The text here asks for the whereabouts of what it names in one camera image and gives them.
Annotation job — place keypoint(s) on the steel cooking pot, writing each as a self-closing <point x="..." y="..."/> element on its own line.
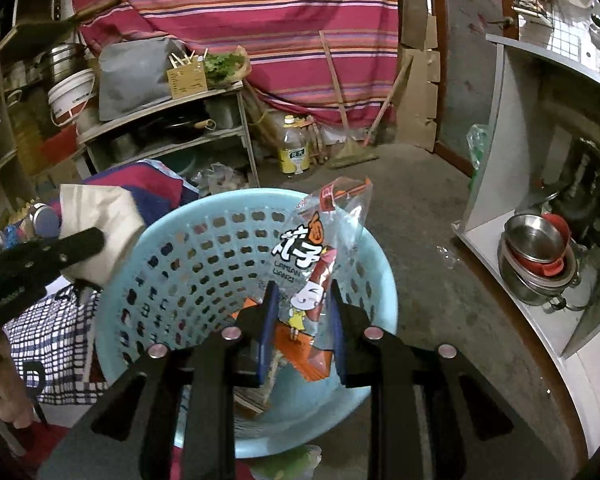
<point x="62" y="61"/>

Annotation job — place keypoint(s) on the straw broom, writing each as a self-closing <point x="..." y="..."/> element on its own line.
<point x="352" y="153"/>

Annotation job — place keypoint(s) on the grey fabric bag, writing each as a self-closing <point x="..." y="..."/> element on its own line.
<point x="133" y="75"/>

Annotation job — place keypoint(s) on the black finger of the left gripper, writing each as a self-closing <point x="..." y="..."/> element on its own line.
<point x="28" y="268"/>

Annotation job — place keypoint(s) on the green plastic bag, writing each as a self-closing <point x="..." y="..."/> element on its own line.
<point x="476" y="138"/>

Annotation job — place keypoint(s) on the stacked steel bowls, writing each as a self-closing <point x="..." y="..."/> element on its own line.
<point x="539" y="261"/>

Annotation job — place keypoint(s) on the grey wooden shelf unit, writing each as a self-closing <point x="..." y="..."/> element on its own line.
<point x="126" y="139"/>

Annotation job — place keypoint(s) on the clear jar silver lid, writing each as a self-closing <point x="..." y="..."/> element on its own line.
<point x="45" y="220"/>

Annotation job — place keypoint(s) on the white paper napkin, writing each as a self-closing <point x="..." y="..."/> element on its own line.
<point x="110" y="209"/>

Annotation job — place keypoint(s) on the red striped hanging curtain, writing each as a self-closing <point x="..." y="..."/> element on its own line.
<point x="282" y="38"/>

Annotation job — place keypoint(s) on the yellow label oil bottle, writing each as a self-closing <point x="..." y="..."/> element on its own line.
<point x="293" y="154"/>

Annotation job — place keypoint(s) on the green vegetables bundle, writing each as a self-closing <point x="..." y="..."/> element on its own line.
<point x="226" y="68"/>

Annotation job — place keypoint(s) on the white plastic bucket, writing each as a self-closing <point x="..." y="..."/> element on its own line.
<point x="68" y="99"/>

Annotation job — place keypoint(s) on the black frying pan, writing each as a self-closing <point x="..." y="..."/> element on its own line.
<point x="182" y="131"/>

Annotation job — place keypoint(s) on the clear orange snack bag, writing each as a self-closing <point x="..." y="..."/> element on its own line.
<point x="316" y="238"/>

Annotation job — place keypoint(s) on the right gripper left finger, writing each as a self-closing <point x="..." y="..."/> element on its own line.
<point x="172" y="407"/>

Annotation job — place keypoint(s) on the person's hand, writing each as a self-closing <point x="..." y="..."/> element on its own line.
<point x="15" y="405"/>

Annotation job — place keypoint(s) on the light blue plastic basket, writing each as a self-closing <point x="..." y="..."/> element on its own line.
<point x="189" y="274"/>

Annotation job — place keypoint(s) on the white cabinet shelf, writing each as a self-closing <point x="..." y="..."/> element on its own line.
<point x="542" y="155"/>

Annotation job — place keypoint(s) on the yellow utensil holder box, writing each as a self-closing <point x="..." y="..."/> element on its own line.
<point x="187" y="76"/>

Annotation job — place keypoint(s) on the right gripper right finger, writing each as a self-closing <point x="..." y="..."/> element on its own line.
<point x="434" y="415"/>

